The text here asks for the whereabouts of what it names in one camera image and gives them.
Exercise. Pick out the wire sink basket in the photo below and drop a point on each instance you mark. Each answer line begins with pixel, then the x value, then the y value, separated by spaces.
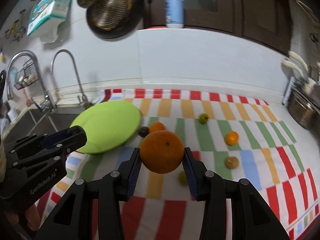
pixel 26 76

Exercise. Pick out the colourful checkered tablecloth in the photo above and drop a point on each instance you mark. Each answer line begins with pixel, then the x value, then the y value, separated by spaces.
pixel 275 154

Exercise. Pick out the operator left hand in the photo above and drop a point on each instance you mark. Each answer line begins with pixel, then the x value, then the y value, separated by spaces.
pixel 31 215

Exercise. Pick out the small orange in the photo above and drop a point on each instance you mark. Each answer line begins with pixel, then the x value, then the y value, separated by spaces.
pixel 156 126
pixel 232 138

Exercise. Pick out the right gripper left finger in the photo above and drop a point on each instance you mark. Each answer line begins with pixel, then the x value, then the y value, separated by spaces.
pixel 71 218

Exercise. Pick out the chrome pull faucet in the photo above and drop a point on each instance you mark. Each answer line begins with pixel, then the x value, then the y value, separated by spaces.
pixel 48 103

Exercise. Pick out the steel sink basin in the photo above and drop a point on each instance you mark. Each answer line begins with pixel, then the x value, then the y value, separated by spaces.
pixel 35 122

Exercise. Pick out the green round plate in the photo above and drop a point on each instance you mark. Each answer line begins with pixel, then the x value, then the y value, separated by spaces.
pixel 107 125

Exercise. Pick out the dark plum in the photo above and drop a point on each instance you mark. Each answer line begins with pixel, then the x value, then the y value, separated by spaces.
pixel 143 131

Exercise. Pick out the stainless steel pot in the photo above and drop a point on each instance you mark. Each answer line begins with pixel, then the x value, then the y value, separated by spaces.
pixel 302 109

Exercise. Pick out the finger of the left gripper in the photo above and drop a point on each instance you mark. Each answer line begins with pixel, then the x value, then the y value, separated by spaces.
pixel 70 139

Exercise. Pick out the teal white paper box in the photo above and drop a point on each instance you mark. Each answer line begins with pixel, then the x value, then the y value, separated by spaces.
pixel 45 18

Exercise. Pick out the cream pan handle lower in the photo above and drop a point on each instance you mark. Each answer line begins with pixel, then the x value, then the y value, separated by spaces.
pixel 293 66

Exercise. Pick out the cream pan handle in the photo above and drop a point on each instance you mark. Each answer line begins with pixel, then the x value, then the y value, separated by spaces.
pixel 293 66
pixel 300 59

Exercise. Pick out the large orange with stem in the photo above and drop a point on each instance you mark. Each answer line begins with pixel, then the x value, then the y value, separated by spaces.
pixel 161 152

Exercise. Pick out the black frying pan hanging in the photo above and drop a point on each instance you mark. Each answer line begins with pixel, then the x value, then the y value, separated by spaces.
pixel 112 19

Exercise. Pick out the cream pan handle upper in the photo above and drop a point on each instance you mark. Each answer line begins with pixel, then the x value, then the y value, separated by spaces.
pixel 300 59

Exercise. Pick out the yellow-green round fruit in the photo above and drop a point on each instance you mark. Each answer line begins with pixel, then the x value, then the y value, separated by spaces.
pixel 182 178

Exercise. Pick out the metal dish rack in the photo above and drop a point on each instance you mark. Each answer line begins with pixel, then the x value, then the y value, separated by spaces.
pixel 306 87

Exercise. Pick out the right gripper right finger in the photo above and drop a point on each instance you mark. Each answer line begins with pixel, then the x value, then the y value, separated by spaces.
pixel 233 209

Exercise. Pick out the brownish green round fruit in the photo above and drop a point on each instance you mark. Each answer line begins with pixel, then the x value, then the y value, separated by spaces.
pixel 232 162

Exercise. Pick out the blue white pump bottle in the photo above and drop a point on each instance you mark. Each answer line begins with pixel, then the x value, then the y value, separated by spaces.
pixel 174 13

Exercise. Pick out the green lime far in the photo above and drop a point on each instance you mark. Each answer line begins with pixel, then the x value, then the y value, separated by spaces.
pixel 203 118

